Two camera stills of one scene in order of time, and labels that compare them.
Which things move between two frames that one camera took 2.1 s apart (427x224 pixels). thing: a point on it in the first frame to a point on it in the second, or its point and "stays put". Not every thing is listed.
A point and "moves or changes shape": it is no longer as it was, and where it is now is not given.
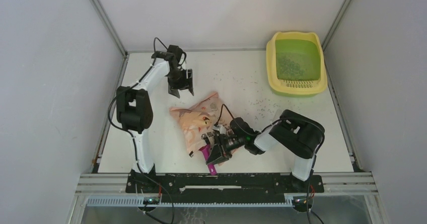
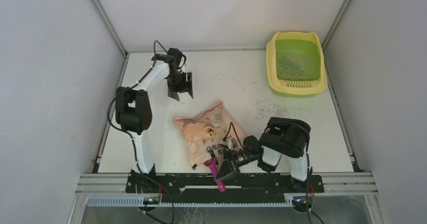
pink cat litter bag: x=195 y=119 moves or changes shape
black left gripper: x=184 y=84 stays put
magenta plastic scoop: x=212 y=167 moves or changes shape
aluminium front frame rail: x=334 y=183 stays put
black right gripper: x=216 y=155 to x=227 y=168
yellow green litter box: x=296 y=64 stays put
